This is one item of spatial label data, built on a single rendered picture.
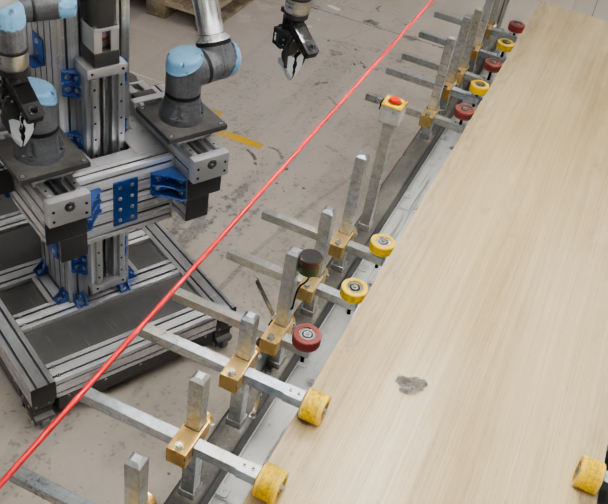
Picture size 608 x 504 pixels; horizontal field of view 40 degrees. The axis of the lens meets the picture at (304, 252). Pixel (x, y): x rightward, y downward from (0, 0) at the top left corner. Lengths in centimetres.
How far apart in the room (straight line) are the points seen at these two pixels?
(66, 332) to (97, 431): 38
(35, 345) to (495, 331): 165
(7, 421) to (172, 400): 60
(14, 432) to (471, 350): 167
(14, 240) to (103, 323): 61
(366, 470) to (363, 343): 41
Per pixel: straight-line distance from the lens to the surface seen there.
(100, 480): 304
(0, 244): 359
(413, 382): 221
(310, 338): 226
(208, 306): 237
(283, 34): 249
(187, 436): 193
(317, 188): 436
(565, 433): 228
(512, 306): 255
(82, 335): 319
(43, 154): 256
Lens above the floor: 252
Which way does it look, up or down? 40 degrees down
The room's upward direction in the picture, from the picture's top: 10 degrees clockwise
